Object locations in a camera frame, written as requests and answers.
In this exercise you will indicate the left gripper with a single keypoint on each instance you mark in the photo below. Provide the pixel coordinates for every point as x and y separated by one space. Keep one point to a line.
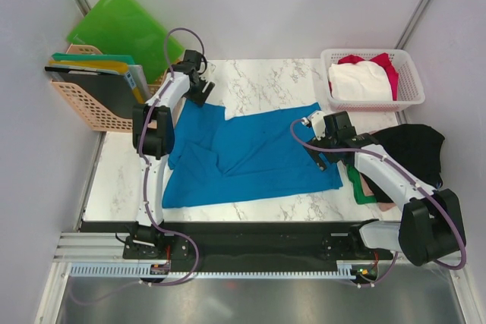
199 99

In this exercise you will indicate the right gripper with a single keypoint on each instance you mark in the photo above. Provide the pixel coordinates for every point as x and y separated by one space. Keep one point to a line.
314 154

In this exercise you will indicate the blue t-shirt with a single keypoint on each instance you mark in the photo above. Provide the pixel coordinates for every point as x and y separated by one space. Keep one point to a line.
252 157

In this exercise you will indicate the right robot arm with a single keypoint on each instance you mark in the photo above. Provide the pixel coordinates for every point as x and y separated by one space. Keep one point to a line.
430 228

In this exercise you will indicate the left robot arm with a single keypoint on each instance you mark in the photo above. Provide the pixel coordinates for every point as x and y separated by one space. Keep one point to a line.
153 136

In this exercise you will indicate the green folded t-shirt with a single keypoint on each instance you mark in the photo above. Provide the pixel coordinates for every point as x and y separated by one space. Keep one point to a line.
361 191

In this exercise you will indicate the orange compartment tray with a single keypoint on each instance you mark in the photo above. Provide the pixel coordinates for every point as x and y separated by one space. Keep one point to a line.
159 86

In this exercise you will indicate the pink folded t-shirt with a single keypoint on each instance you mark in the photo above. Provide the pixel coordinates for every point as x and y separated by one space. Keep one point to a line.
371 189

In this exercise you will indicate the yellow folder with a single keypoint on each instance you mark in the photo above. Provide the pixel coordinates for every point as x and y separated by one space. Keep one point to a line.
104 66

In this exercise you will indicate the black folded t-shirt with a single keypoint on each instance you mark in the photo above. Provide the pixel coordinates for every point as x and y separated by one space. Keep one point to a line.
417 148

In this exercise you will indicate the black folder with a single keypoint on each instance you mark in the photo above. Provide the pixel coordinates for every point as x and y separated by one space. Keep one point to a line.
113 91

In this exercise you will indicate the white plastic basket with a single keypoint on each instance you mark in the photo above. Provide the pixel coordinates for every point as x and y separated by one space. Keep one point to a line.
409 89

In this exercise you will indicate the green plastic board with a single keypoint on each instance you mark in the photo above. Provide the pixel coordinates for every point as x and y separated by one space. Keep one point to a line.
124 27

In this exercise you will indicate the red t-shirt in basket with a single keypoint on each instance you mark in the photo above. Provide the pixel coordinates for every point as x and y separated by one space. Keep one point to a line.
382 60

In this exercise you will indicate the orange file rack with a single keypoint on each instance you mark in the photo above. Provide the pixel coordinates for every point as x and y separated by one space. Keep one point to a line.
98 117

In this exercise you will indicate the teal folder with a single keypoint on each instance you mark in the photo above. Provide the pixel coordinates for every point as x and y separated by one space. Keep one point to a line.
92 57

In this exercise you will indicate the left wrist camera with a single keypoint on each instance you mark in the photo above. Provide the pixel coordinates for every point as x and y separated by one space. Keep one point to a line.
210 69

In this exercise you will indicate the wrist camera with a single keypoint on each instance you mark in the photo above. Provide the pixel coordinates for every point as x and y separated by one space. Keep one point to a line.
210 69
316 121

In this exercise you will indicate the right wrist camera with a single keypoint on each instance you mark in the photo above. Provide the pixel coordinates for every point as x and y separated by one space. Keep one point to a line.
316 121

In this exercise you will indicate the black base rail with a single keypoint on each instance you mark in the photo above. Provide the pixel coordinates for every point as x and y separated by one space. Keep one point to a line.
245 246

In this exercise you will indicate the white cable duct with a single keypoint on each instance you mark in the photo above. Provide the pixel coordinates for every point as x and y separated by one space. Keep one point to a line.
343 271

